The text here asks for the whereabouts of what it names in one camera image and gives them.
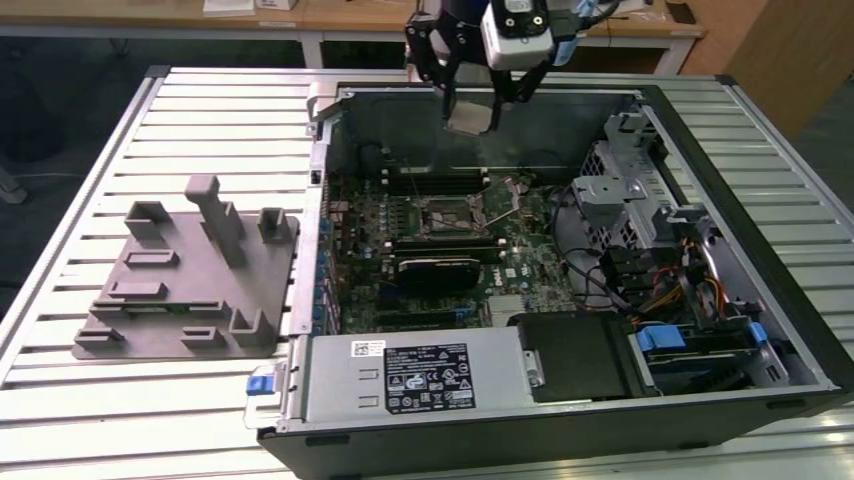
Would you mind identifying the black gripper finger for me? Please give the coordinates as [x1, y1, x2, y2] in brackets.
[403, 13, 463, 122]
[489, 49, 556, 135]

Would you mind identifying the silver CPU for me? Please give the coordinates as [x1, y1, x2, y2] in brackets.
[444, 102, 499, 136]

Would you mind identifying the silver metal drive cage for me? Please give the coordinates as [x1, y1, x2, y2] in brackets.
[571, 112, 679, 251]

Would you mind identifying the brown wooden cabinet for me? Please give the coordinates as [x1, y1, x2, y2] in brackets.
[679, 0, 854, 146]

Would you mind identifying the black graphics card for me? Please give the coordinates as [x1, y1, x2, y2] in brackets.
[395, 256, 483, 297]

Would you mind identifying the green motherboard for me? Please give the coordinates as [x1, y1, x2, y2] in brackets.
[323, 169, 581, 334]

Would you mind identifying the silver chipset heatsink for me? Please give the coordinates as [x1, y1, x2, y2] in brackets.
[488, 294, 529, 326]

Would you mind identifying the hard disk in blue carrier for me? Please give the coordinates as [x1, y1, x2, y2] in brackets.
[629, 323, 762, 389]

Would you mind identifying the black plastic shroud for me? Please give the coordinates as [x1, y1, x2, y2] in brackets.
[516, 312, 632, 404]

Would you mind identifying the grey plastic parts rack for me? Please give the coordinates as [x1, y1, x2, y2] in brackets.
[70, 174, 301, 361]

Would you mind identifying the grey power supply unit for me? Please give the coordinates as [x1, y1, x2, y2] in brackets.
[303, 327, 539, 422]

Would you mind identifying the grey furniture foot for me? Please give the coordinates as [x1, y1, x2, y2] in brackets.
[0, 164, 29, 204]

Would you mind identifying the black open PC case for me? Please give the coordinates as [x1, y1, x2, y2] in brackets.
[242, 74, 854, 480]

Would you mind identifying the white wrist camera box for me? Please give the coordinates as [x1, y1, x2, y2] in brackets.
[480, 0, 556, 71]

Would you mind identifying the wooden desk white frame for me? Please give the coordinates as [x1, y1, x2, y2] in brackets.
[299, 0, 708, 76]
[0, 0, 325, 69]

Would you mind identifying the yellow orange wire bundle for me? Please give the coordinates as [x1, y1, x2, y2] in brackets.
[643, 264, 728, 321]

